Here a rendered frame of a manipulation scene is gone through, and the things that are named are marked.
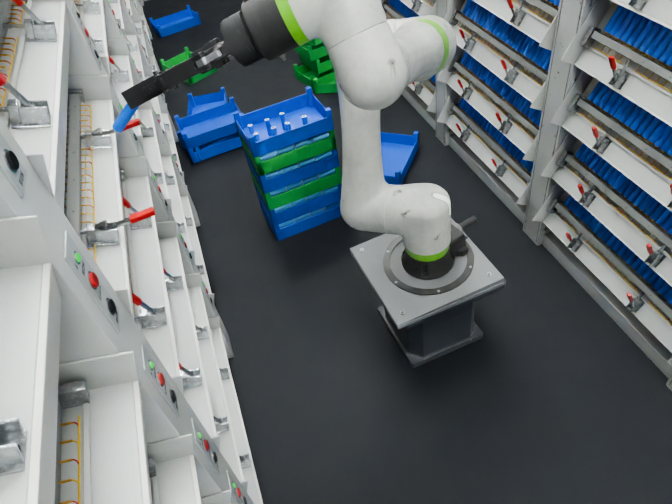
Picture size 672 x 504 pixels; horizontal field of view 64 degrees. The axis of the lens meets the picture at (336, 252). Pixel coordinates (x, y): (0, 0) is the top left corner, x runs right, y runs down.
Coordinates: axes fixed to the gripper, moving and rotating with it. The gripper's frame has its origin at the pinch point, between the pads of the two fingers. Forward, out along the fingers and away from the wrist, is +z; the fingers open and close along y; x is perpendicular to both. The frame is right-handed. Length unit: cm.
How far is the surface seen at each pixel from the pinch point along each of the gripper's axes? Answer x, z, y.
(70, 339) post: 15.9, -0.5, 47.1
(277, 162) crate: 42, 14, -90
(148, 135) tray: 13, 42, -75
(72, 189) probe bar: 7.1, 12.1, 15.0
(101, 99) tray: -2.0, 17.9, -18.3
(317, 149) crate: 45, 0, -96
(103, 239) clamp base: 14.0, 7.3, 22.7
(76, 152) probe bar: 3.3, 14.2, 5.2
